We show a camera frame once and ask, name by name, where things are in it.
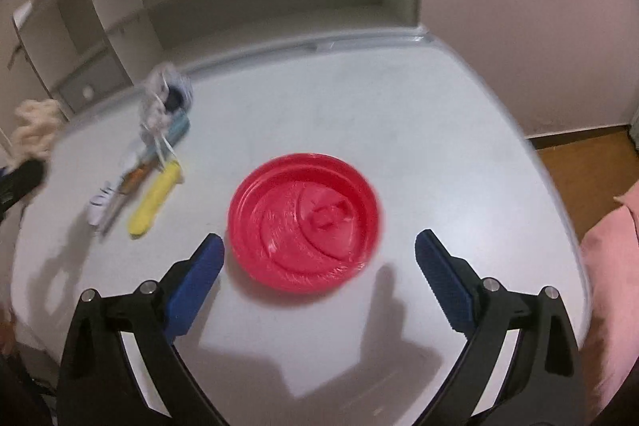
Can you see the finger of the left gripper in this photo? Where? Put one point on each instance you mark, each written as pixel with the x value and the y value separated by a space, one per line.
pixel 16 185

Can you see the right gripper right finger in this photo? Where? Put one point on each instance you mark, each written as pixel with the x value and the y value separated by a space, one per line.
pixel 544 383

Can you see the red plastic lid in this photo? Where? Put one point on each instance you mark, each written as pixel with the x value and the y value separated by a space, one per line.
pixel 304 223

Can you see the cream knitted scrunchie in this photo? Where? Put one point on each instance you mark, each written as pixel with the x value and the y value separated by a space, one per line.
pixel 38 123

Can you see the grey drawer with white knob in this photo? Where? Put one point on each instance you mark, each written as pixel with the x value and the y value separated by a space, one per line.
pixel 93 81

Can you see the yellow plastic tube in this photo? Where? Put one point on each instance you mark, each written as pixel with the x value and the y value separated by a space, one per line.
pixel 144 216

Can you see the pink bedding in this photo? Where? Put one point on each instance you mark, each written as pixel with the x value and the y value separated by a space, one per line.
pixel 610 253

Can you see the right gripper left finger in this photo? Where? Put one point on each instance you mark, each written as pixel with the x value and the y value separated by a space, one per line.
pixel 97 385

